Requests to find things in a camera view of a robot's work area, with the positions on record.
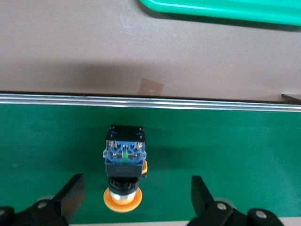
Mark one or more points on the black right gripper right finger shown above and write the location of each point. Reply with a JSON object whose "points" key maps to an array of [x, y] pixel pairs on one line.
{"points": [[202, 202]]}

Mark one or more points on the green belt conveyor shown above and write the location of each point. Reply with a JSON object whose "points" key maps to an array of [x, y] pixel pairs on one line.
{"points": [[211, 141]]}

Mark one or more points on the green plastic tray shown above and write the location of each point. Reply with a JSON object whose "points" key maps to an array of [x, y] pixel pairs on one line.
{"points": [[235, 9]]}

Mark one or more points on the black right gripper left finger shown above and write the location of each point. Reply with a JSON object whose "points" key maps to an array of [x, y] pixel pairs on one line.
{"points": [[68, 200]]}

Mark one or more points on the yellow push button switch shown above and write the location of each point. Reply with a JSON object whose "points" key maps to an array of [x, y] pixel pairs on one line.
{"points": [[124, 160]]}

